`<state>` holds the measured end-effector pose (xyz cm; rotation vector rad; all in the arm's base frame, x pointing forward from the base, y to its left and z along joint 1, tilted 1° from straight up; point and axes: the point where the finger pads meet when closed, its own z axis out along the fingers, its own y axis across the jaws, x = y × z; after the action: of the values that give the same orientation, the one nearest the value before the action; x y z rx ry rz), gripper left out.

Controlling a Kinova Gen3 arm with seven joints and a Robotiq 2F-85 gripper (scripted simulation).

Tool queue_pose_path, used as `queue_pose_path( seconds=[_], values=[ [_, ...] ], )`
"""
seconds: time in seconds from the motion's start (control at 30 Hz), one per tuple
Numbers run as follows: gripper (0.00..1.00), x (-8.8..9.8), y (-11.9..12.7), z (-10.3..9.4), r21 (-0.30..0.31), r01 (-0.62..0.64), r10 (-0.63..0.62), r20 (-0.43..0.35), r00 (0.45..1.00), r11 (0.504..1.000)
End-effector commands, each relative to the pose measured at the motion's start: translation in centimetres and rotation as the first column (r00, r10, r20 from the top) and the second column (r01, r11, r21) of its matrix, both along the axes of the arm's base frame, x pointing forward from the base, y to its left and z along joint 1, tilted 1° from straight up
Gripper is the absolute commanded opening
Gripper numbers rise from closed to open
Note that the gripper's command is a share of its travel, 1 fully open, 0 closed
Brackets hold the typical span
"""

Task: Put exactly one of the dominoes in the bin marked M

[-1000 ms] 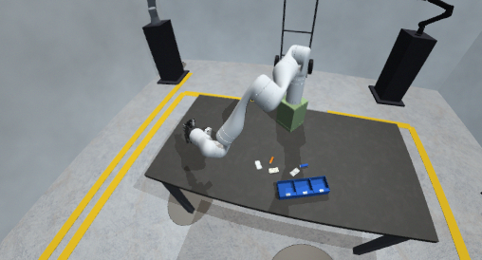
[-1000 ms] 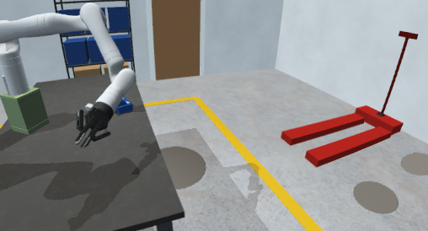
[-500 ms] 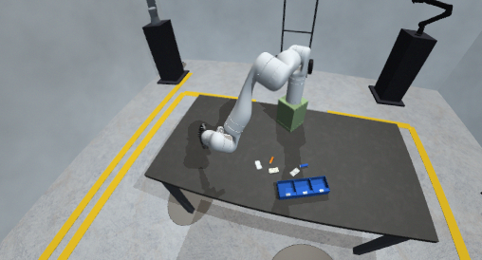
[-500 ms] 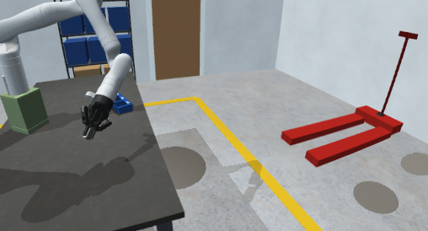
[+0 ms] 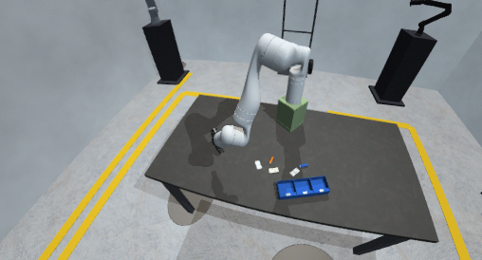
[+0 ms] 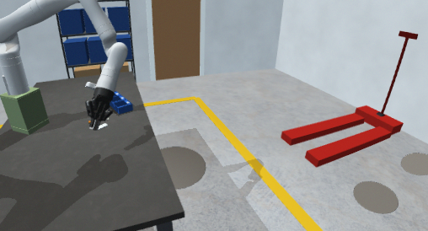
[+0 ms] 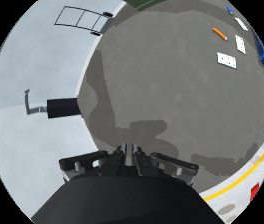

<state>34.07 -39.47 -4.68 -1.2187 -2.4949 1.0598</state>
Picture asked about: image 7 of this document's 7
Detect blue three-compartment bin rack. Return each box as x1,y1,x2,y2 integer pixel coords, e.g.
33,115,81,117
254,33,264,65

